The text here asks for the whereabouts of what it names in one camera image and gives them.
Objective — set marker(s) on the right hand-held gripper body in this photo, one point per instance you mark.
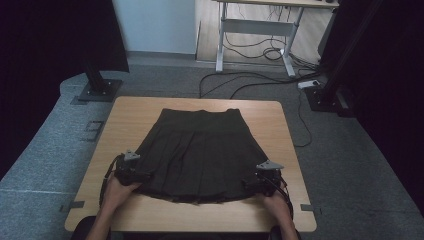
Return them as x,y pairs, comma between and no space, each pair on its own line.
269,180

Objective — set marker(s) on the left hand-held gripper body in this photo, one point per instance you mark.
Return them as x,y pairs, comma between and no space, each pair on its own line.
126,170

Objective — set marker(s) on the black pleated skirt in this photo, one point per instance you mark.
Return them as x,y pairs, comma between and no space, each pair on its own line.
200,156

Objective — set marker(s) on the person's right hand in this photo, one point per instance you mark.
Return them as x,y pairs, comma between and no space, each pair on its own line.
275,205

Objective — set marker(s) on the person's left hand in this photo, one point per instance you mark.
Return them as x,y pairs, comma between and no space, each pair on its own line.
116,195

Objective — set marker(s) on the left black stand base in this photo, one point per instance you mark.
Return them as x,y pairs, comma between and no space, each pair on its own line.
100,88

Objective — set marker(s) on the white power strip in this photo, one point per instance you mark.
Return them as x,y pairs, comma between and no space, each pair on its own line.
308,84

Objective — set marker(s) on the black metal stand with base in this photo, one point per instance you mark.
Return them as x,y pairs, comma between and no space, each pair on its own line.
328,93

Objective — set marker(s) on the black curtain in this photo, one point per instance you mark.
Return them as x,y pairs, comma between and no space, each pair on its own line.
50,66
393,83

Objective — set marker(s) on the white metal desk frame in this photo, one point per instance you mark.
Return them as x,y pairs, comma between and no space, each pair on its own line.
256,28

